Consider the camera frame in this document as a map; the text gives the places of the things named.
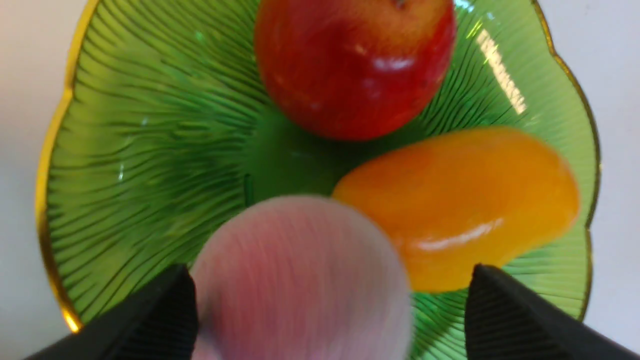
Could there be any pink peach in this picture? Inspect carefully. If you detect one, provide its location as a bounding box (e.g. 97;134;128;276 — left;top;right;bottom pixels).
190;196;413;360

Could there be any orange mango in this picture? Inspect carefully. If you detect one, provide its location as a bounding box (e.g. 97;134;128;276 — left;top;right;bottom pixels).
331;126;581;293

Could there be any green glass plate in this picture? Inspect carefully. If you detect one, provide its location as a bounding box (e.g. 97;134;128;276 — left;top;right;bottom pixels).
35;0;602;360

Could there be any red apple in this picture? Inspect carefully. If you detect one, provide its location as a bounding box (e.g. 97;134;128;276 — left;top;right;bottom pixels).
253;0;457;141

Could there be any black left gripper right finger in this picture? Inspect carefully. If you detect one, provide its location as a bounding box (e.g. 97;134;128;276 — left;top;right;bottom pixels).
464;264;639;360

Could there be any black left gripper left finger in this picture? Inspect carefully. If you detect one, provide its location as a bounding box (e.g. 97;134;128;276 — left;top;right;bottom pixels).
30;265;199;360

